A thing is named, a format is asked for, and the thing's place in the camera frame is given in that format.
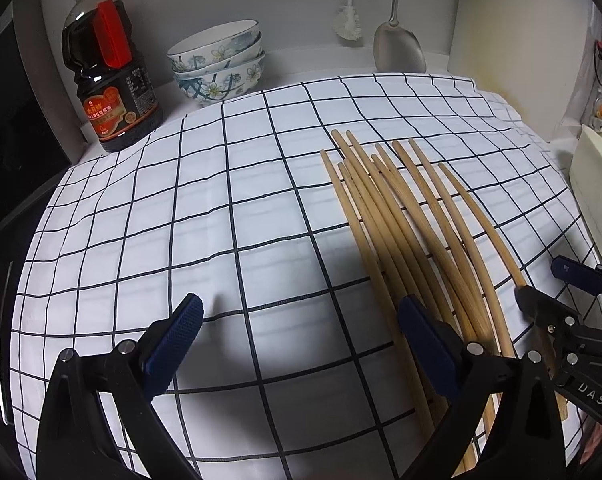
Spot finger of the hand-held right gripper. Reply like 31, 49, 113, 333
515, 285, 582, 342
551, 255, 602, 306

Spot white floral bowl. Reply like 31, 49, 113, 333
173, 55, 267, 108
166, 19, 263, 73

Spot black appliance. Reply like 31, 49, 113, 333
0, 0, 77, 241

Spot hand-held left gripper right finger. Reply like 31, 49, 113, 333
397, 295, 569, 480

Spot pile of wooden chopsticks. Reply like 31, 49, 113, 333
320, 129, 514, 476

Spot stacked patterned bowls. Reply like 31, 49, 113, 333
168, 42, 266, 86

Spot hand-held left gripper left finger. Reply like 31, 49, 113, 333
35, 294, 204, 480

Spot white black-checked cloth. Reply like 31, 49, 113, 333
8, 72, 602, 480

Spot metal spatula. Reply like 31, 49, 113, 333
372, 0, 428, 73

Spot single wooden chopstick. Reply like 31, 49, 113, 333
437, 162, 569, 421

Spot cream round basin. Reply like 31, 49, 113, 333
568, 124, 602, 266

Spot white dish brush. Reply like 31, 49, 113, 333
333, 0, 364, 43

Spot dark soy sauce bottle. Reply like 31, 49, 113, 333
61, 0, 164, 153

